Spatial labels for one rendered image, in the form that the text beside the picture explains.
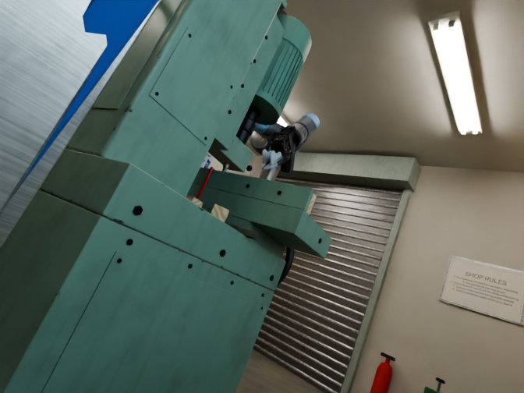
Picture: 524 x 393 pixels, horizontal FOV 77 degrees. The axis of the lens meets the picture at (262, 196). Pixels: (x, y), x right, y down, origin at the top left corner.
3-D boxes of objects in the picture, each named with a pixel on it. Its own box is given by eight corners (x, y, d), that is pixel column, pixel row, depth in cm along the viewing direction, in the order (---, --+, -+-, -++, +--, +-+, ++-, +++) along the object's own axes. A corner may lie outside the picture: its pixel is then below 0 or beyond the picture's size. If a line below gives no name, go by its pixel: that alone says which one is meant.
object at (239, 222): (281, 260, 97) (286, 246, 97) (243, 236, 80) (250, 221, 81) (189, 227, 120) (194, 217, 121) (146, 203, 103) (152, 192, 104)
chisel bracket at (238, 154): (242, 177, 102) (253, 154, 104) (216, 154, 91) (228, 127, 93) (224, 174, 106) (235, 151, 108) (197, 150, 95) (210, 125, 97)
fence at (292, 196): (306, 212, 76) (314, 191, 78) (303, 209, 75) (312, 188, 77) (150, 175, 111) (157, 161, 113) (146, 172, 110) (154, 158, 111)
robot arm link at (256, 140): (251, 128, 184) (263, 107, 135) (269, 136, 185) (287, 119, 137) (242, 146, 183) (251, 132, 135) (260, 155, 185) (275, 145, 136)
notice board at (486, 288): (522, 326, 275) (532, 274, 287) (522, 326, 274) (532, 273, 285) (438, 300, 318) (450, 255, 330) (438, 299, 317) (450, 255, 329)
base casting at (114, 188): (276, 292, 93) (288, 261, 95) (102, 216, 48) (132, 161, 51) (174, 249, 119) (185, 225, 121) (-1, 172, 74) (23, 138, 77)
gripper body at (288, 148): (264, 139, 120) (282, 124, 127) (269, 159, 124) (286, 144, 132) (282, 141, 115) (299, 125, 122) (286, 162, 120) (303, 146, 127)
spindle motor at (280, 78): (287, 128, 107) (320, 52, 114) (261, 91, 93) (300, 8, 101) (245, 125, 117) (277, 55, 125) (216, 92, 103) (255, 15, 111)
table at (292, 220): (336, 268, 97) (343, 249, 99) (295, 234, 74) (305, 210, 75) (196, 221, 133) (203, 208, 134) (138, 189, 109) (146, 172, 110)
